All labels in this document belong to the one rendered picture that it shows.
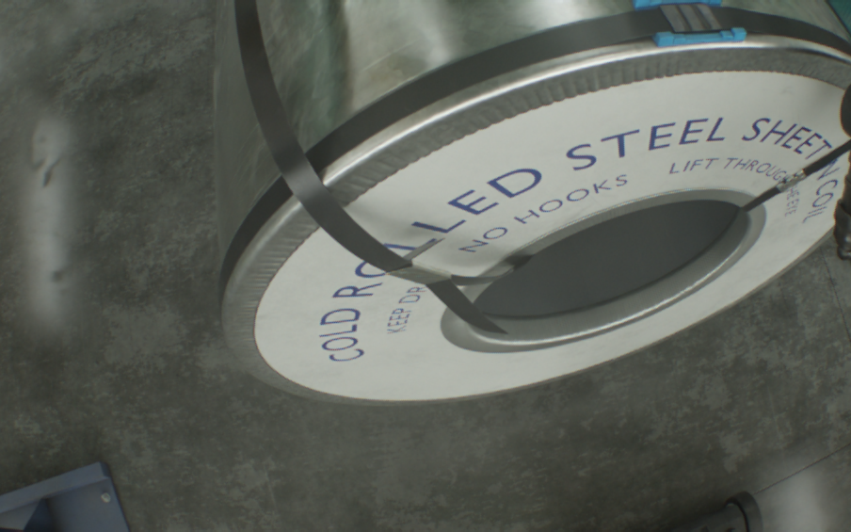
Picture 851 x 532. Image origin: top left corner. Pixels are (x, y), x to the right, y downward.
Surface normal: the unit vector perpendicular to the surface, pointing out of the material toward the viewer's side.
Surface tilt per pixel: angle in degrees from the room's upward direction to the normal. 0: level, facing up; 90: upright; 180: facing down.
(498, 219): 90
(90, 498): 0
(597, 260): 8
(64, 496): 0
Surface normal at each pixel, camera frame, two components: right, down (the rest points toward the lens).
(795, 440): -0.04, -0.37
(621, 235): -0.42, -0.25
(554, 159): 0.22, 0.90
